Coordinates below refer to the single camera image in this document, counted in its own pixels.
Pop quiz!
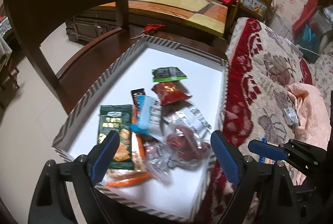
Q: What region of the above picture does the orange soda cracker pack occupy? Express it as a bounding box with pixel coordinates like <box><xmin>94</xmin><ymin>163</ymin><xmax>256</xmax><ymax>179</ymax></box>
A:
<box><xmin>99</xmin><ymin>104</ymin><xmax>154</xmax><ymax>188</ymax></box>

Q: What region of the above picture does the white grey snack packet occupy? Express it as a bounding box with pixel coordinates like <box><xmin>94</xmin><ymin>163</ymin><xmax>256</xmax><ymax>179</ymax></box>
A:
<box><xmin>283</xmin><ymin>108</ymin><xmax>300</xmax><ymax>128</ymax></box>

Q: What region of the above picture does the dark green beef cracker packet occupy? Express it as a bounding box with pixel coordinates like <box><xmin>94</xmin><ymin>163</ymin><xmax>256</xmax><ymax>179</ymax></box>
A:
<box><xmin>97</xmin><ymin>104</ymin><xmax>135</xmax><ymax>170</ymax></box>

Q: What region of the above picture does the clear bag of red dates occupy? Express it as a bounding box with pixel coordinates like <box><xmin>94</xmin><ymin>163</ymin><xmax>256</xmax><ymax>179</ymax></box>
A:
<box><xmin>145</xmin><ymin>124</ymin><xmax>213</xmax><ymax>183</ymax></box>

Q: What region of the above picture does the white small snack packet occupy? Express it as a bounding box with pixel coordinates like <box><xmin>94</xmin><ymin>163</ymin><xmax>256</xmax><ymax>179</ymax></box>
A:
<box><xmin>162</xmin><ymin>101</ymin><xmax>212</xmax><ymax>137</ymax></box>

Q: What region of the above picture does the light blue snack packet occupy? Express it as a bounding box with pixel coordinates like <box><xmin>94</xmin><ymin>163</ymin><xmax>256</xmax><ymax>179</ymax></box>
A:
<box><xmin>131</xmin><ymin>95</ymin><xmax>164</xmax><ymax>142</ymax></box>

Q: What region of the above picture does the brown coffee stick sachet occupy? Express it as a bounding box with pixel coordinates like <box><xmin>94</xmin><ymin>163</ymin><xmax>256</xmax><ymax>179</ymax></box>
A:
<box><xmin>131</xmin><ymin>89</ymin><xmax>146</xmax><ymax>111</ymax></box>

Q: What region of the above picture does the red snack packet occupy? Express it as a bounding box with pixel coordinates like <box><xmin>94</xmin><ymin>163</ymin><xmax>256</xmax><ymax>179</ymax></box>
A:
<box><xmin>151</xmin><ymin>82</ymin><xmax>191</xmax><ymax>106</ymax></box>

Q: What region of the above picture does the green black snack packet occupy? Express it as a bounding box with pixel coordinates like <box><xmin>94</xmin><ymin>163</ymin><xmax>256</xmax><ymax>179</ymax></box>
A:
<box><xmin>152</xmin><ymin>66</ymin><xmax>187</xmax><ymax>83</ymax></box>

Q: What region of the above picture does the blue-edged Hokkaido cracker pack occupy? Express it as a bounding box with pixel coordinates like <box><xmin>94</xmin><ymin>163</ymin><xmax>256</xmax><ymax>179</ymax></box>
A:
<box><xmin>259</xmin><ymin>138</ymin><xmax>275</xmax><ymax>164</ymax></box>

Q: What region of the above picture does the pink quilted blanket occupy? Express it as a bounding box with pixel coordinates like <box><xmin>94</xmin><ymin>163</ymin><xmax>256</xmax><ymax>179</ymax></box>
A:
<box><xmin>286</xmin><ymin>83</ymin><xmax>331</xmax><ymax>149</ymax></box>

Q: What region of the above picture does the red floral plush blanket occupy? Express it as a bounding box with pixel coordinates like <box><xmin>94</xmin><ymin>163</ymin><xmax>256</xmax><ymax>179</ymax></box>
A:
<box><xmin>195</xmin><ymin>18</ymin><xmax>311</xmax><ymax>223</ymax></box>

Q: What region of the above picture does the white tray with striped rim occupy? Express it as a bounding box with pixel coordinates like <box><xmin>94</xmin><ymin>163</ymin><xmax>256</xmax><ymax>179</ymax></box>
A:
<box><xmin>52</xmin><ymin>35</ymin><xmax>228</xmax><ymax>223</ymax></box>

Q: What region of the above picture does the teal plastic bag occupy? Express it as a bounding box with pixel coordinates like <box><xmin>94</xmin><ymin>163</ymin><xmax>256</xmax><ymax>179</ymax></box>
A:
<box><xmin>296</xmin><ymin>25</ymin><xmax>321</xmax><ymax>63</ymax></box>

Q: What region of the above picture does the wooden side shelf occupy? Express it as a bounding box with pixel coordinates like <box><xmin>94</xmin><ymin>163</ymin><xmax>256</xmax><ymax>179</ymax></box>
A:
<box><xmin>231</xmin><ymin>0</ymin><xmax>277</xmax><ymax>32</ymax></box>

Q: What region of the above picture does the wooden coffee table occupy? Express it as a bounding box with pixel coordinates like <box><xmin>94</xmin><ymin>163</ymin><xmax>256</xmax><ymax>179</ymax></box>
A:
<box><xmin>66</xmin><ymin>0</ymin><xmax>227</xmax><ymax>44</ymax></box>

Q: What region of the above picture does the dark wooden chair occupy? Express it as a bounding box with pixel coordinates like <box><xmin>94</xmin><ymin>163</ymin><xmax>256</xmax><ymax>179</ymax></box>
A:
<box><xmin>3</xmin><ymin>0</ymin><xmax>217</xmax><ymax>113</ymax></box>

